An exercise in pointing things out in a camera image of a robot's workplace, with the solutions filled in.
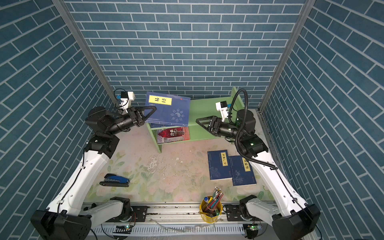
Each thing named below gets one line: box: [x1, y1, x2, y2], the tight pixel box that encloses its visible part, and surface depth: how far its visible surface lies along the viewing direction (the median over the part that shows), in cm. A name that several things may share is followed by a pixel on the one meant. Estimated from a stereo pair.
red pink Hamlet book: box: [157, 127, 190, 144], surface depth 91 cm
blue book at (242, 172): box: [229, 155, 257, 186], surface depth 88 cm
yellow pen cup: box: [199, 195, 223, 224], surface depth 69 cm
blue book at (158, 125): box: [150, 123, 172, 129], surface depth 77 cm
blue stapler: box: [99, 173, 130, 187], surface depth 84 cm
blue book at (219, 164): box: [207, 149, 233, 180], surface depth 93 cm
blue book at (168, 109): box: [143, 91, 191, 127], surface depth 63 cm
